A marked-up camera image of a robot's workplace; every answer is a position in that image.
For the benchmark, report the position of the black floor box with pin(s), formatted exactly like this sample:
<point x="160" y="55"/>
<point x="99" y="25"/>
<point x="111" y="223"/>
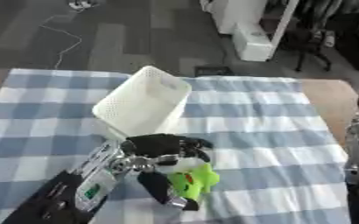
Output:
<point x="213" y="71"/>

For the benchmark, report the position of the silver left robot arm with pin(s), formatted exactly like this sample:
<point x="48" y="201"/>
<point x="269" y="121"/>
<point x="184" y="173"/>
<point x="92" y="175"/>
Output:
<point x="80" y="186"/>

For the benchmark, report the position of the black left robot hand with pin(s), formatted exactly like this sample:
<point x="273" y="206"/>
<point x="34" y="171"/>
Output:
<point x="154" y="145"/>

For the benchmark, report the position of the black office chair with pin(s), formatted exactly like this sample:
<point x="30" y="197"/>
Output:
<point x="314" y="43"/>

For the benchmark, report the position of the white cabinet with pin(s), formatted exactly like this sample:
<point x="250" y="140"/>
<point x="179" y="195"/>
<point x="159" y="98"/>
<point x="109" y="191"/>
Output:
<point x="249" y="27"/>

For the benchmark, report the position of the white perforated plastic basket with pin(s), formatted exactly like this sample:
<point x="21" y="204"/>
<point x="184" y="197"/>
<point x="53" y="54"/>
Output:
<point x="141" y="103"/>

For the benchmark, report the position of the green toy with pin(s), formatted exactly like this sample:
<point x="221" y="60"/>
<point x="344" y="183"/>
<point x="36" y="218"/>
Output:
<point x="192" y="182"/>

